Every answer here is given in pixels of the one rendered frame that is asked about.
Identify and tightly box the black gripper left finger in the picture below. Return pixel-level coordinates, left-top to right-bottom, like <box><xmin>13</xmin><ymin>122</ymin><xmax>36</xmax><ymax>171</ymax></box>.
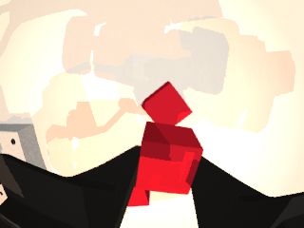
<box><xmin>0</xmin><ymin>144</ymin><xmax>141</xmax><ymax>228</ymax></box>

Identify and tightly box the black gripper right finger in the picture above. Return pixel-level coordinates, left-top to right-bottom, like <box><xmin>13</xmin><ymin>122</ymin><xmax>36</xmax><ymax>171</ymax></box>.
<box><xmin>191</xmin><ymin>156</ymin><xmax>304</xmax><ymax>228</ymax></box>

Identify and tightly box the red cube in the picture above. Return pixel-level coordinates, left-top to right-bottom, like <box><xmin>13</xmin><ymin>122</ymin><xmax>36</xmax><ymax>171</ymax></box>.
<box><xmin>128</xmin><ymin>185</ymin><xmax>149</xmax><ymax>206</ymax></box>
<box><xmin>141</xmin><ymin>81</ymin><xmax>193</xmax><ymax>125</ymax></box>
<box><xmin>134</xmin><ymin>122</ymin><xmax>204</xmax><ymax>194</ymax></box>

